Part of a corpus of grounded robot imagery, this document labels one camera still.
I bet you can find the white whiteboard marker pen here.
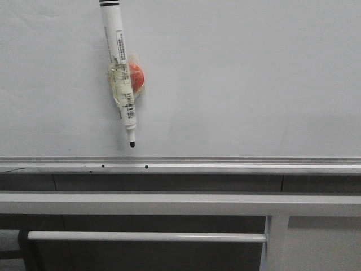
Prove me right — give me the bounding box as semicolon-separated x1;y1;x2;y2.
99;1;137;148

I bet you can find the red round magnet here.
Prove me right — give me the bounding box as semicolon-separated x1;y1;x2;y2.
129;63;145;95

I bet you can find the white whiteboard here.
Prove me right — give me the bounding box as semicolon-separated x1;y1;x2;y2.
1;1;360;158

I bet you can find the white horizontal metal rod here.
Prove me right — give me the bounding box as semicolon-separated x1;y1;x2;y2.
27;231;267;243

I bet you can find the aluminium whiteboard tray rail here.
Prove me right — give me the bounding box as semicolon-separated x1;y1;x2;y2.
1;156;360;175

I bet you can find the white metal stand frame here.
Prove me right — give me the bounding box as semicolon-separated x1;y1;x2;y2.
1;191;360;270

